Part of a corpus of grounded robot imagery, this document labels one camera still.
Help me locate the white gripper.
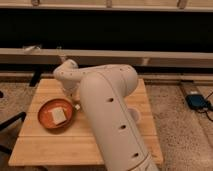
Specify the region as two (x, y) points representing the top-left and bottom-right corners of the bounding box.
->
(64, 89), (81, 110)

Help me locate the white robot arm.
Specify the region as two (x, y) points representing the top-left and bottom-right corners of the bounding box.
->
(53, 60), (159, 171)

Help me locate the white sponge block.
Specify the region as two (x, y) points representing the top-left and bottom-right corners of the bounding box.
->
(51, 107), (66, 125)

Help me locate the orange round plate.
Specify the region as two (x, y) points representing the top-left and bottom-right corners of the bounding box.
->
(37, 99), (74, 130)

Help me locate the black table leg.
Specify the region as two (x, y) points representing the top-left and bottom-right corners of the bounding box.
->
(29, 66), (43, 87)

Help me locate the black chair leg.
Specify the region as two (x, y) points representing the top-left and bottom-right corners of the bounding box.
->
(0, 112), (26, 155)

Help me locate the blue box on floor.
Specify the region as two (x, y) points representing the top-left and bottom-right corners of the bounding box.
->
(186, 94), (208, 110)

